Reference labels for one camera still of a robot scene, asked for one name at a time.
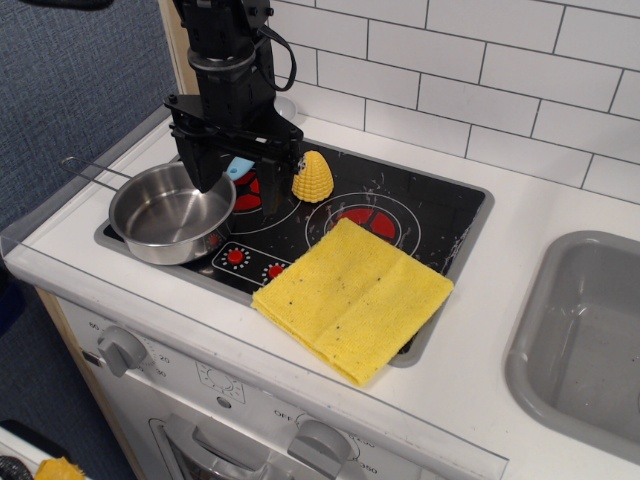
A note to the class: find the stainless steel pot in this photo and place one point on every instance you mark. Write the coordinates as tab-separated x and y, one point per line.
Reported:
164	220

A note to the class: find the yellow towel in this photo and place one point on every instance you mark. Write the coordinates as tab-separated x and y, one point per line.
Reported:
353	300

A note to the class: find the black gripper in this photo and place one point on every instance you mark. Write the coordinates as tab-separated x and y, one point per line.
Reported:
233	113

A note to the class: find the white toy oven front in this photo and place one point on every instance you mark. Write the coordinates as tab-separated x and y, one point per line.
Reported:
182	416

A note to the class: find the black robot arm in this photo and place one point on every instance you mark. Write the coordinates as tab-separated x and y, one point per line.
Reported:
221	29

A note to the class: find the grey left oven knob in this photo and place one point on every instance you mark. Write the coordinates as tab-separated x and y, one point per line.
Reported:
121	350

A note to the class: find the yellow cloth bottom corner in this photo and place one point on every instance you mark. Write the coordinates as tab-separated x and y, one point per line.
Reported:
58	469

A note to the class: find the grey right oven knob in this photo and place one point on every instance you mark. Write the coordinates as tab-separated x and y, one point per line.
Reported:
321	448

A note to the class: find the white and blue spoon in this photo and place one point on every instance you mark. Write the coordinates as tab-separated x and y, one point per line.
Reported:
238	167

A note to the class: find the grey oven knob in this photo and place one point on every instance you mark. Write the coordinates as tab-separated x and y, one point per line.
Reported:
121	350
321	448

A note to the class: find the yellow toy corn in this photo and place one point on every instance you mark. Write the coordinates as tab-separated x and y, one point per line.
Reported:
314	182

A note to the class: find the grey sink basin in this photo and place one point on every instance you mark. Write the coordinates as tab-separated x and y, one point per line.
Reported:
573	365

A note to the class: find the black toy stove top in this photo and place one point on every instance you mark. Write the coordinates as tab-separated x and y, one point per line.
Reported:
432	219

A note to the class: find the wooden side post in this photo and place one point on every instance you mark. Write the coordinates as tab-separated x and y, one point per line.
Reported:
177	39

